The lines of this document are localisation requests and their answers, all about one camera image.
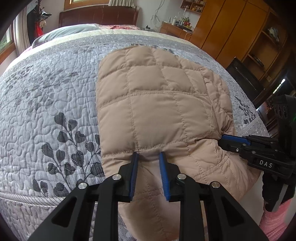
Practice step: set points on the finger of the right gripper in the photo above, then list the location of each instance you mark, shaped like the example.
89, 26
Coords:
234, 147
241, 140

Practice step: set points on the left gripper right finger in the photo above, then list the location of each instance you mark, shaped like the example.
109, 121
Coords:
207, 212

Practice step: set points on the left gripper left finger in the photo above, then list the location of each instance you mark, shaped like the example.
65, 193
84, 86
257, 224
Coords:
91, 212

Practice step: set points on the beige quilted jacket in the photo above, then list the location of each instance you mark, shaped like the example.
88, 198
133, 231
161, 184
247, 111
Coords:
151, 101

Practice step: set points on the coat rack with clothes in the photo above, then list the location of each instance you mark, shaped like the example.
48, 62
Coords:
36, 21

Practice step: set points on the pink knitted sleeve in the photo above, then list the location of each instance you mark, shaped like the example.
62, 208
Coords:
273, 223

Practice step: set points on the grey floral quilted bedspread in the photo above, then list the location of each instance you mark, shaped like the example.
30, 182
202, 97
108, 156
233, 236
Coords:
49, 128

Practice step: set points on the wooden wardrobe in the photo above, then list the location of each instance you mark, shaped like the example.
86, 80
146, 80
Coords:
250, 31

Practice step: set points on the wooden desk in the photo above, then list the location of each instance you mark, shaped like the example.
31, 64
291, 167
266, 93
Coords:
175, 31

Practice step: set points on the red patterned cloth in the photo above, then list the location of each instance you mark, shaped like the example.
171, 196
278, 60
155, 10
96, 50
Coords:
124, 27

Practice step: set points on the striped grey curtain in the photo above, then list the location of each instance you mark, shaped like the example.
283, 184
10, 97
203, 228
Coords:
125, 3

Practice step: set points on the dark wooden headboard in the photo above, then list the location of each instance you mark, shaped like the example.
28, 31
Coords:
99, 14

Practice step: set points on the light side curtain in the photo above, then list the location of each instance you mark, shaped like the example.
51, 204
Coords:
20, 32

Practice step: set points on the grey pillow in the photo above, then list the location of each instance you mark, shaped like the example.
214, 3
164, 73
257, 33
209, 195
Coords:
64, 31

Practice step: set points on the large side window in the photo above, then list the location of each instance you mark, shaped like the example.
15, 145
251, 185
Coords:
7, 44

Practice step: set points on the window above headboard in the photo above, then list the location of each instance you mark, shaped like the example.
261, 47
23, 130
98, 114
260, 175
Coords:
72, 4

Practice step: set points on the wall shelf with items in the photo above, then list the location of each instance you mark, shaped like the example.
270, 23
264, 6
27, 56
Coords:
195, 6

